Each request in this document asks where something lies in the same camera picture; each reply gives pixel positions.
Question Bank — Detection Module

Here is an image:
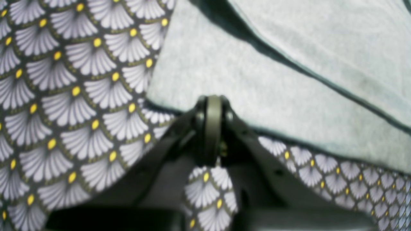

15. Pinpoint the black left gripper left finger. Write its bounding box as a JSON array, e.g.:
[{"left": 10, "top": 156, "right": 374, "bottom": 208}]
[{"left": 47, "top": 96, "right": 214, "bottom": 231}]

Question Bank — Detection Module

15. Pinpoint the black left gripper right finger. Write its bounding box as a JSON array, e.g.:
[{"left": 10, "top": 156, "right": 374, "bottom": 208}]
[{"left": 212, "top": 96, "right": 376, "bottom": 231}]

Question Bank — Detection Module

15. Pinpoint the grey T-shirt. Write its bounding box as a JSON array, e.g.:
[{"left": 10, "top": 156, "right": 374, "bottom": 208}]
[{"left": 147, "top": 0, "right": 410, "bottom": 174}]

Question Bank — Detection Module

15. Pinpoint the patterned tablecloth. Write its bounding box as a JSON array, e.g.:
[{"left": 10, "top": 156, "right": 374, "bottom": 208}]
[{"left": 0, "top": 0, "right": 410, "bottom": 231}]

